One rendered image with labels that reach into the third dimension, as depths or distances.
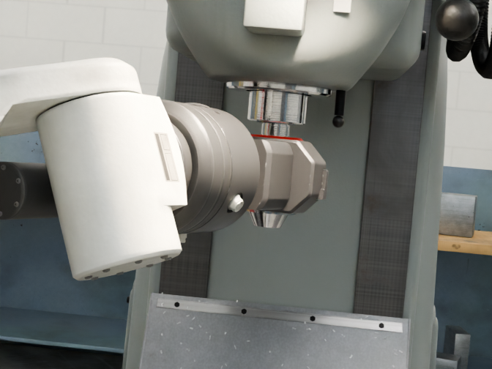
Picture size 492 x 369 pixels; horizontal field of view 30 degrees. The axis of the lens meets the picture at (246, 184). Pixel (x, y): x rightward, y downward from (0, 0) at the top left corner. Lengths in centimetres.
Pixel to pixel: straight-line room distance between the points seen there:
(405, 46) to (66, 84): 41
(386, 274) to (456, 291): 392
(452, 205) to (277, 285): 335
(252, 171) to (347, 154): 51
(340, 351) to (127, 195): 64
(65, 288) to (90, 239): 470
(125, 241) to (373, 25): 27
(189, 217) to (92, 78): 11
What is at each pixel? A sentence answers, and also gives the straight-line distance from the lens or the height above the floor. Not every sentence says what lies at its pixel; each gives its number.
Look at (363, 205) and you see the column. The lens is 112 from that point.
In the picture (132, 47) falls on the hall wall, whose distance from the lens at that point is 509.
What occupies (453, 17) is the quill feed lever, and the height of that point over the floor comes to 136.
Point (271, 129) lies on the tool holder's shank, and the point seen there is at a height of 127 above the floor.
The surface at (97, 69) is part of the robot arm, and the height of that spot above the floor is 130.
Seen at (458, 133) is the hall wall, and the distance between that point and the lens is 499.
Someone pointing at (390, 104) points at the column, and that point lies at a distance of 112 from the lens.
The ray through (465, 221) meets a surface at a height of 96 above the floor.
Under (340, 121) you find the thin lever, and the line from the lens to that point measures 74.
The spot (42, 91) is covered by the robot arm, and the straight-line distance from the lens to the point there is 52.
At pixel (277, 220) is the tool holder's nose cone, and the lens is 74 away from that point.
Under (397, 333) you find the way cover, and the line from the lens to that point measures 113.
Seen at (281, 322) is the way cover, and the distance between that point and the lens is 113.
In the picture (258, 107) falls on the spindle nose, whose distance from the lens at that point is 73.
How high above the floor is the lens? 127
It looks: 3 degrees down
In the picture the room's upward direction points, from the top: 5 degrees clockwise
